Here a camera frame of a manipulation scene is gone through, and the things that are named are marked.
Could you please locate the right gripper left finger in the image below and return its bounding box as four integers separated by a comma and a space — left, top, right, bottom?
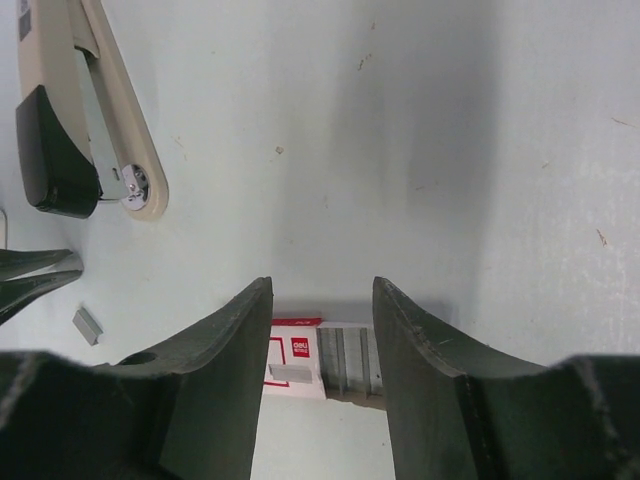
1, 277, 273, 479

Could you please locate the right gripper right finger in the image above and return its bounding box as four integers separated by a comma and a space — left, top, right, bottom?
372, 277, 639, 479

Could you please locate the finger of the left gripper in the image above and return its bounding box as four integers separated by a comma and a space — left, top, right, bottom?
0, 270, 82, 325
0, 249, 74, 281

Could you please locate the grey staple strip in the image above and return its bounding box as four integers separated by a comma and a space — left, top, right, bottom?
268, 364, 314, 386
72, 307, 104, 346

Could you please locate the red white staple box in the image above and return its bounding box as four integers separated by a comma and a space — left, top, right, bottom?
263, 315, 386, 410

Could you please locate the beige black stapler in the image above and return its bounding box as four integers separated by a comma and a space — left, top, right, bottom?
16, 1, 169, 221

